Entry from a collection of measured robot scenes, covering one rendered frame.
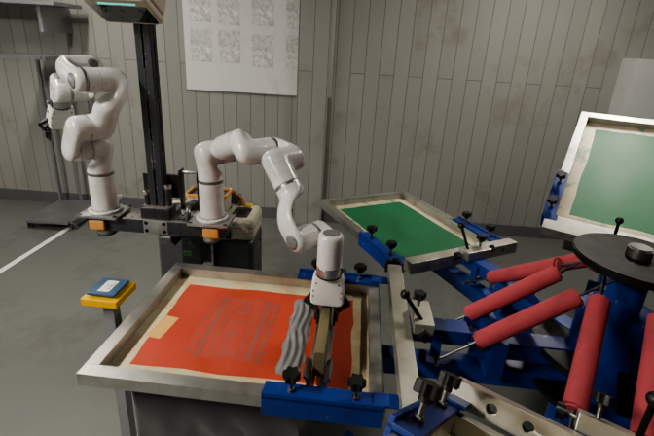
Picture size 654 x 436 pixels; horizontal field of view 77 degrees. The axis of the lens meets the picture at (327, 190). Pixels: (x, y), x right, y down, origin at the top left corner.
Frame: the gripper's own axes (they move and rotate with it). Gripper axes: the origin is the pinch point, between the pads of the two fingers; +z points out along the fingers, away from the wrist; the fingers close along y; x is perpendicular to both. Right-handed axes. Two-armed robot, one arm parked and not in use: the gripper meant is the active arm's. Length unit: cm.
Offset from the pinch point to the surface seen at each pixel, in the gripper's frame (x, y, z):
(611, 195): -79, -121, -23
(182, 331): 5.2, 43.9, 6.9
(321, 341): 15.6, -0.1, -3.6
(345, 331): -2.9, -6.2, 6.8
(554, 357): 7, -66, 1
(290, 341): 4.9, 10.1, 6.4
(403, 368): 20.3, -21.9, -1.8
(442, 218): -103, -54, 5
